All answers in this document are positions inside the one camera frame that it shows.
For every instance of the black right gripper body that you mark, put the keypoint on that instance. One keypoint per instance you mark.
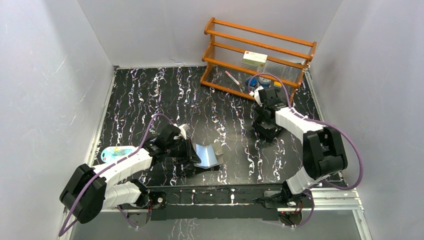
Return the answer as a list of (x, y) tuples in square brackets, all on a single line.
[(262, 115)]

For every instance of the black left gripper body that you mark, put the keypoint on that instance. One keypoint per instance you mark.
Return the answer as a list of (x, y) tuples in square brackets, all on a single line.
[(189, 151)]

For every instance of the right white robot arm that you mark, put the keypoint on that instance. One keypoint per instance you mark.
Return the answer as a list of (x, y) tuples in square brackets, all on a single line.
[(322, 146)]

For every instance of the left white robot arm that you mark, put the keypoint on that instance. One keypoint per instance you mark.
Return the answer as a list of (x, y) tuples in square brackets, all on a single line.
[(93, 189)]

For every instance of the black plastic card box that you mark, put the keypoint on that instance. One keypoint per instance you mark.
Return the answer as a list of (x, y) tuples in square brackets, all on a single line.
[(266, 130)]

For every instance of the blue white round can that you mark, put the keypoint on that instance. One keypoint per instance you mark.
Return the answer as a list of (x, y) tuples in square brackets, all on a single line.
[(264, 82)]

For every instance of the yellow black small block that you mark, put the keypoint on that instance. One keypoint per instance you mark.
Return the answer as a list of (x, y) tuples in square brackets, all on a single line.
[(277, 85)]

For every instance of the blue small cube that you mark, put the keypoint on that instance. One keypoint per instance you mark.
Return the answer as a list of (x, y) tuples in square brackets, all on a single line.
[(251, 82)]

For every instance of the white green carton box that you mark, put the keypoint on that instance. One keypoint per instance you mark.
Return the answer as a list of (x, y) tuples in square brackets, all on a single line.
[(254, 59)]

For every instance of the orange wooden shelf rack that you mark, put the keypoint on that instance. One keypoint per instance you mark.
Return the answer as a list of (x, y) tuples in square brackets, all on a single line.
[(288, 57)]

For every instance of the red white pen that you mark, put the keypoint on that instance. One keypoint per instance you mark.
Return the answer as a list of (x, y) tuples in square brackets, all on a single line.
[(232, 78)]

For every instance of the white blue blister pack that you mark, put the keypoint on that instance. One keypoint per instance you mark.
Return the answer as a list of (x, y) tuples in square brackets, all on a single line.
[(114, 153)]

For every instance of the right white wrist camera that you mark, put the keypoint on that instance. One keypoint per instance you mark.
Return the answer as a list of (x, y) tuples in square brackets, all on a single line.
[(255, 92)]

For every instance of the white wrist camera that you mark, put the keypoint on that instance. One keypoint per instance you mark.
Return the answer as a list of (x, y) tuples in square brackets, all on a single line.
[(255, 92), (183, 130)]

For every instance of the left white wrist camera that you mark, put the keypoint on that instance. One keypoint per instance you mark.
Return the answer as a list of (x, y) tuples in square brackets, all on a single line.
[(183, 130)]

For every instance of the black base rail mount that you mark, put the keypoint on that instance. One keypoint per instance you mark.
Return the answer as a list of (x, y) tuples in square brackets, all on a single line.
[(266, 201)]

